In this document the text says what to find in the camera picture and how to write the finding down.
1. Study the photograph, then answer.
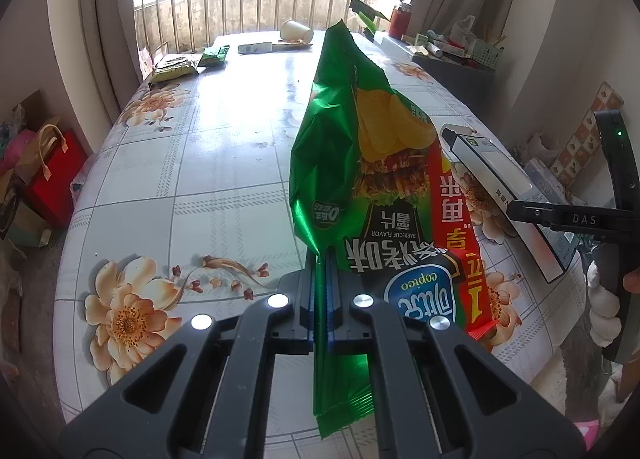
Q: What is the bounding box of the small green snack packet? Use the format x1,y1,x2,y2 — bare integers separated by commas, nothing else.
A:
197,45,231,70

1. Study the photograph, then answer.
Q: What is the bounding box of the green paper bag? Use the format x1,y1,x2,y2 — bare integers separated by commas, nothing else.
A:
0,189,53,247

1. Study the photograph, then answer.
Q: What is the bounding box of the red gift bag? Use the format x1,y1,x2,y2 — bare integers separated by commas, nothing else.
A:
22,124,88,227

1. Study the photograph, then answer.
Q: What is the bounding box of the pink printed cloth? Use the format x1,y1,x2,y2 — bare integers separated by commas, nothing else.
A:
572,419,601,440

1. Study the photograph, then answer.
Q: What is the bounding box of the person's right hand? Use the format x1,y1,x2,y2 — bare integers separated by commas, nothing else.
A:
587,259,640,347

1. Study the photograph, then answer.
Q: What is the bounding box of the toilet paper pack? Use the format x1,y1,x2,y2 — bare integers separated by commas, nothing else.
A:
522,156,576,205

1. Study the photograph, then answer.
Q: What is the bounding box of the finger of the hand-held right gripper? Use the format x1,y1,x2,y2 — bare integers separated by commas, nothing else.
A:
506,200,566,231

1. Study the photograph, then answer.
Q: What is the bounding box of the long white black carton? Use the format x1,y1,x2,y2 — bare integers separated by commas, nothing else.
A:
439,123,581,284

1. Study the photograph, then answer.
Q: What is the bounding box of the metal window railing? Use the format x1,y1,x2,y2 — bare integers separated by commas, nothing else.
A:
134,0,416,57

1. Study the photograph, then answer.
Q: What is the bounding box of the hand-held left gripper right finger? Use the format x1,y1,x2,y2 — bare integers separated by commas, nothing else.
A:
325,251,588,459

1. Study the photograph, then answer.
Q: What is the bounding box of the red thermos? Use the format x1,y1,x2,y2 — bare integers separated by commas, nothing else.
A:
390,0,413,40

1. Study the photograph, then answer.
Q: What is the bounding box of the green plastic storage basket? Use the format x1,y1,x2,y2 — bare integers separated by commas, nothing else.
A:
470,38,505,71

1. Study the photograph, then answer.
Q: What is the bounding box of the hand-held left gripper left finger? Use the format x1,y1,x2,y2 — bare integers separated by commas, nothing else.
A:
57,256,321,459

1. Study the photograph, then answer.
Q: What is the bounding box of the white plastic bag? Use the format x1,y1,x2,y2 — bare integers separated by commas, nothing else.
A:
449,15,477,47
515,132,561,165

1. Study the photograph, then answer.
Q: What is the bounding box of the cardboard box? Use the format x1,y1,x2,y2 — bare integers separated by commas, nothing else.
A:
12,89,51,132

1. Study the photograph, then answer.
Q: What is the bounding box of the black green carton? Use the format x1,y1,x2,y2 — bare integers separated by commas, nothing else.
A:
350,0,393,42

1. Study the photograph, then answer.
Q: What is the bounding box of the grey cabinet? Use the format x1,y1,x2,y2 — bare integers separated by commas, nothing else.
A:
375,32,493,105

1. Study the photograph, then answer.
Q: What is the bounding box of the paper cup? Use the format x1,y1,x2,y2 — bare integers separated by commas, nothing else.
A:
279,19,315,44

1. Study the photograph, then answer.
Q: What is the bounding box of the patterned paper roll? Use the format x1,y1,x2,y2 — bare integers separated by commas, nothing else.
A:
550,82,625,185

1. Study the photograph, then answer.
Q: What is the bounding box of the group of small toiletry cartons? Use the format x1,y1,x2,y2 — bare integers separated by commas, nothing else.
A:
405,30,473,60

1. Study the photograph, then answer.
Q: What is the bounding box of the floral tablecloth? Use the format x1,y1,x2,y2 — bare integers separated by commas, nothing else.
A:
52,29,586,445

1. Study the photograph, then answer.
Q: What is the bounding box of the pink bag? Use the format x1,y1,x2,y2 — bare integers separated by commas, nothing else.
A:
0,129,38,175

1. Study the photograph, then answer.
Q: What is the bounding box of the olive snack packet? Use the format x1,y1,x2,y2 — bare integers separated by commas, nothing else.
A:
149,54,198,86

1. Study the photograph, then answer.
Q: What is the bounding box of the green chip bag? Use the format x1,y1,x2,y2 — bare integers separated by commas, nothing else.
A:
291,19,483,440

